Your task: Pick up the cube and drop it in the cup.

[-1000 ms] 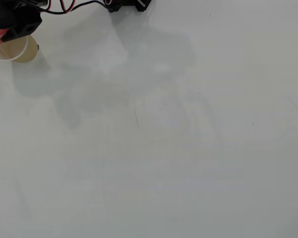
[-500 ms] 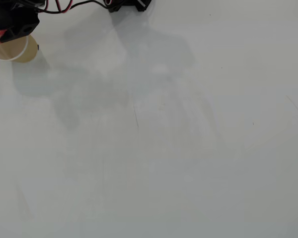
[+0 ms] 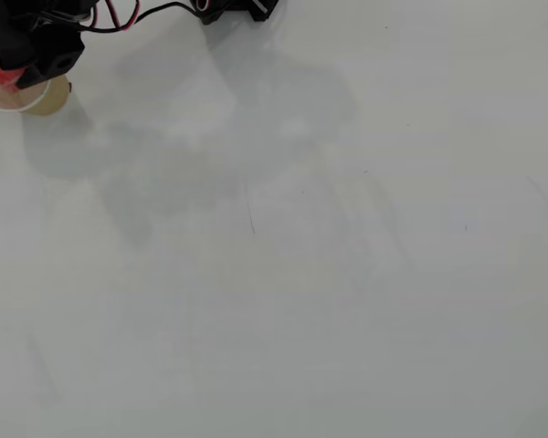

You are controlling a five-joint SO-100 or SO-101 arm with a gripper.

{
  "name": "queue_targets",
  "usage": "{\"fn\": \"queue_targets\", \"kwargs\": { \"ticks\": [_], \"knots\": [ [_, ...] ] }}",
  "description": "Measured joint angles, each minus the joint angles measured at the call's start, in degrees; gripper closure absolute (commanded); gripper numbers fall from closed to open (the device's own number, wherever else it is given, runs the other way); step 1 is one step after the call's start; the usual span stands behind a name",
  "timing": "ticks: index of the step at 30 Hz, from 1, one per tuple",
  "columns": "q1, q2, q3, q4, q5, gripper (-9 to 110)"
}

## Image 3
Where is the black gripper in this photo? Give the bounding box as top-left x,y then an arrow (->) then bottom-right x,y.
0,0 -> 98,90

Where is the red wire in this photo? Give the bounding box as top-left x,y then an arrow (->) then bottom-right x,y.
103,0 -> 141,29

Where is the red foam cube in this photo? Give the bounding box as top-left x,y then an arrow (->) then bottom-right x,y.
0,55 -> 26,90

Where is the beige paper cup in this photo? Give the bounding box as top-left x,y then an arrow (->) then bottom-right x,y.
0,57 -> 72,116

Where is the black cable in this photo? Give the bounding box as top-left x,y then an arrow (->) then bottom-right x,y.
75,1 -> 198,33

